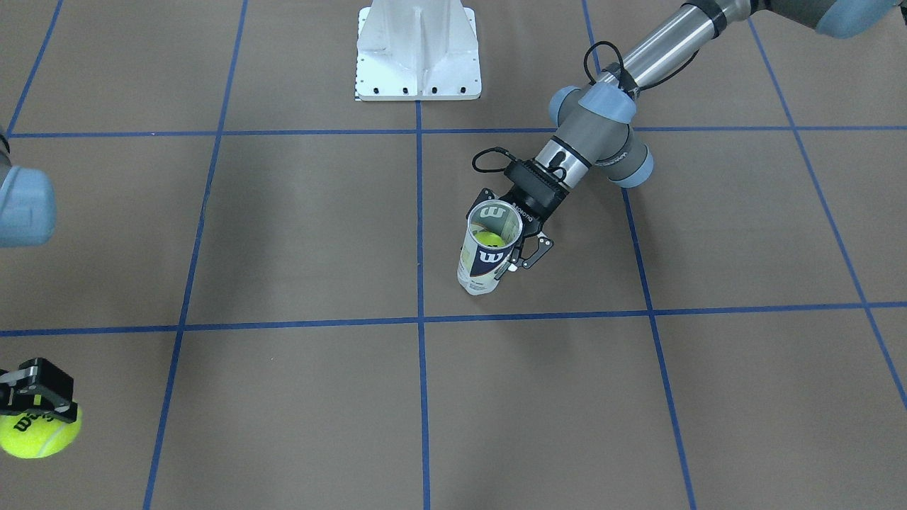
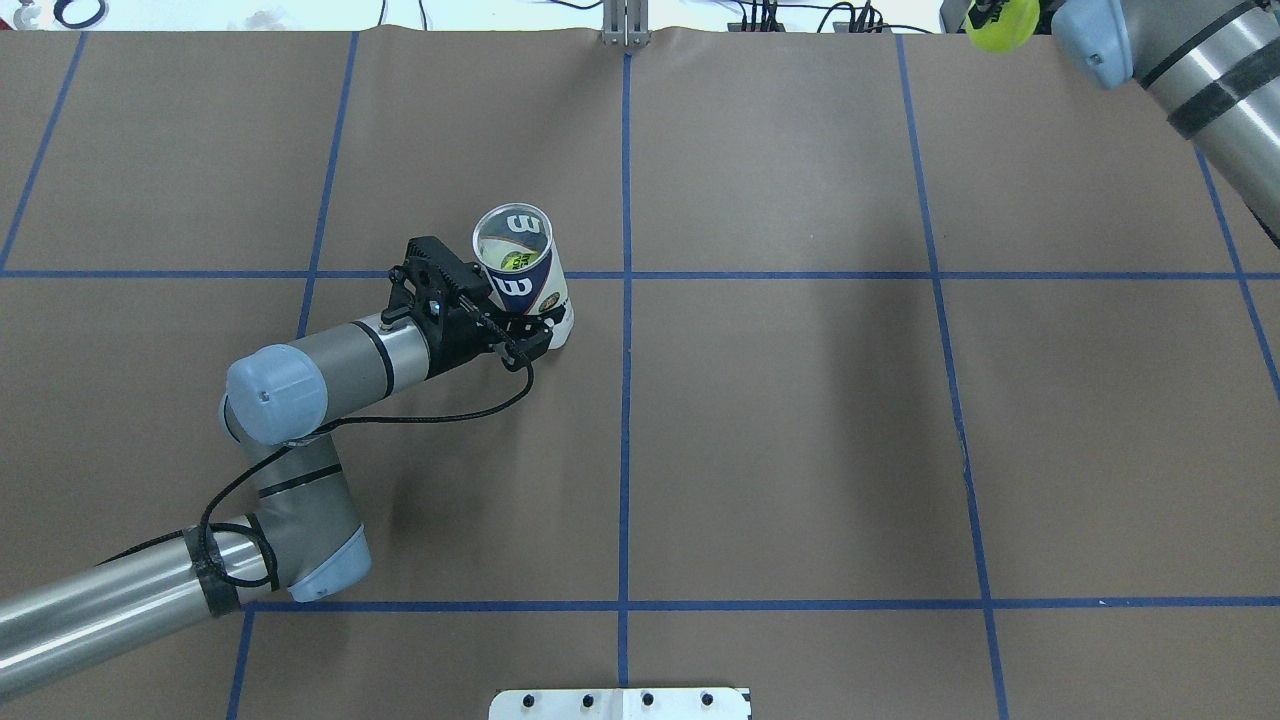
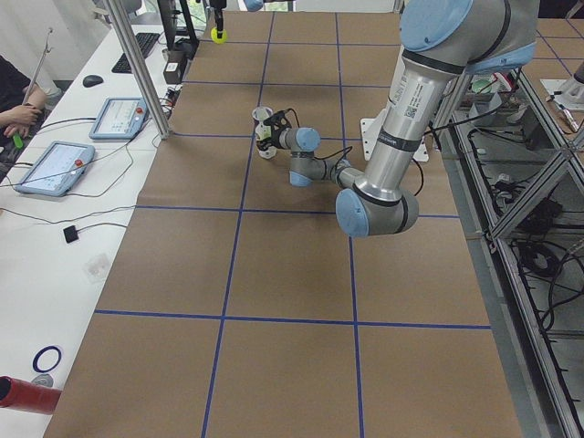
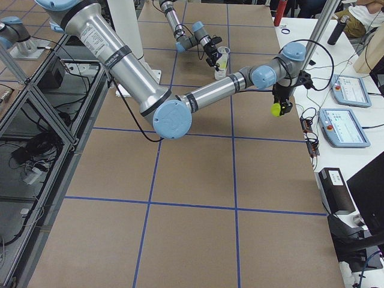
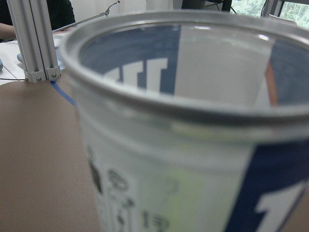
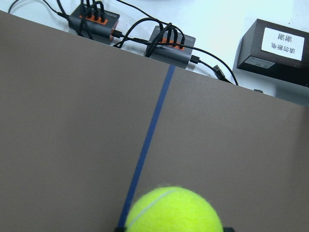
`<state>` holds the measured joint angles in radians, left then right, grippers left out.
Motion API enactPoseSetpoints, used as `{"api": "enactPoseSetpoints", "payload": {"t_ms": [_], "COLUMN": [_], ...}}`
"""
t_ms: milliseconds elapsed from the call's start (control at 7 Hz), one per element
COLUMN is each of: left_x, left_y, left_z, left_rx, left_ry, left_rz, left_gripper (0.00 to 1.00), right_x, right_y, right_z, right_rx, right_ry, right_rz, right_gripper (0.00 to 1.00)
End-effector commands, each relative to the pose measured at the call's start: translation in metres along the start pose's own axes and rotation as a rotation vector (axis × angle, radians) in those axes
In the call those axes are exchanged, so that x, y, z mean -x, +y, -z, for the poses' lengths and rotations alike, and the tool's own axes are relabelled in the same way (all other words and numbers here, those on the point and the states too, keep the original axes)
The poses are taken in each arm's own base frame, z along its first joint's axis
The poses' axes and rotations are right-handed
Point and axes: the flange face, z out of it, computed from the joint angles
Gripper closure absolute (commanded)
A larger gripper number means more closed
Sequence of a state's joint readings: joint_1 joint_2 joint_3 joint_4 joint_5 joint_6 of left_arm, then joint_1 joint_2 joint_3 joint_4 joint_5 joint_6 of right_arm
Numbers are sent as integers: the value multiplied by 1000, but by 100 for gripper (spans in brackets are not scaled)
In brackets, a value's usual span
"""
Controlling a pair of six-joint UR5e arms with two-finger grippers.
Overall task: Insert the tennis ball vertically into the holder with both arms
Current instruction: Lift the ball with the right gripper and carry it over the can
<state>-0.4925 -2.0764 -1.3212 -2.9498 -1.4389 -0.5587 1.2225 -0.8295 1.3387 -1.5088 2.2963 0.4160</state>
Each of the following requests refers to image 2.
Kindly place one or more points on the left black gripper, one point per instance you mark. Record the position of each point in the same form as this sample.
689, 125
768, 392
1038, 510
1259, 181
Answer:
458, 337

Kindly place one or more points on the yellow tennis ball Garros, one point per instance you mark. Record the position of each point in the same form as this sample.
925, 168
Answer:
516, 261

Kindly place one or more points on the clear tennis ball can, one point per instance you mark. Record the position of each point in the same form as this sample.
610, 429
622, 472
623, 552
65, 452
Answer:
515, 247

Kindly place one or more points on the yellow Wilson tennis ball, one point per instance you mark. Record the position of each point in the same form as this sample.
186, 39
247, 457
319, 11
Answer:
1000, 27

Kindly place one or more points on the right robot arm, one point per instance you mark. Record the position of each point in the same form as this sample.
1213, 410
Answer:
1211, 66

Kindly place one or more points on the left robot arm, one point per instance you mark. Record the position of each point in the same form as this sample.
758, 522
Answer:
110, 437

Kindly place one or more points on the brown paper table cover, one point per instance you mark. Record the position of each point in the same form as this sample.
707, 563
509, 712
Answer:
943, 385

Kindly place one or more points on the black USB hub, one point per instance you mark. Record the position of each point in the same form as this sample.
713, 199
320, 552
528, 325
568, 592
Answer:
804, 16

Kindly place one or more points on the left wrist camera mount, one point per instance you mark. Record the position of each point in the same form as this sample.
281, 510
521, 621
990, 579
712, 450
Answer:
429, 282

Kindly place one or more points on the aluminium frame post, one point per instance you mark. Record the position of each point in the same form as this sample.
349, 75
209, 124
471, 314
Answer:
625, 23

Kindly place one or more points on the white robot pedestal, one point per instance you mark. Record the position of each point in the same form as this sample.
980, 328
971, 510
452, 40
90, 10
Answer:
623, 703

